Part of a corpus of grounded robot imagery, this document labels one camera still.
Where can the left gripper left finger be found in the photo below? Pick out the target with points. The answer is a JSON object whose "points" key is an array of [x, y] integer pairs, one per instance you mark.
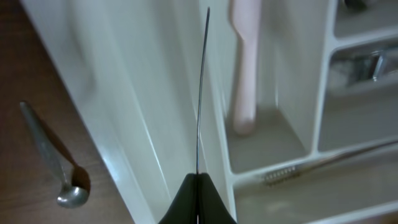
{"points": [[183, 209]]}

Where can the pink plastic knife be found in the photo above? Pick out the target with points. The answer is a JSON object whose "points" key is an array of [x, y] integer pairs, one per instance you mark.
{"points": [[246, 17]]}

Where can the small steel teaspoon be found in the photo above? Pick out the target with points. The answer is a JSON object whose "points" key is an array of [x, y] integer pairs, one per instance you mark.
{"points": [[70, 196], [200, 94]]}

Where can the white plastic cutlery tray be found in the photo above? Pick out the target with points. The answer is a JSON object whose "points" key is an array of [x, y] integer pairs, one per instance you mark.
{"points": [[132, 69]]}

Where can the steel fork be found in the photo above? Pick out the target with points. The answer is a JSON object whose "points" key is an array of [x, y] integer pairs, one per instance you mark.
{"points": [[376, 66]]}

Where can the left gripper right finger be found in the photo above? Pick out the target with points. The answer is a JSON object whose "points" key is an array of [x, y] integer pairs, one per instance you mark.
{"points": [[211, 209]]}

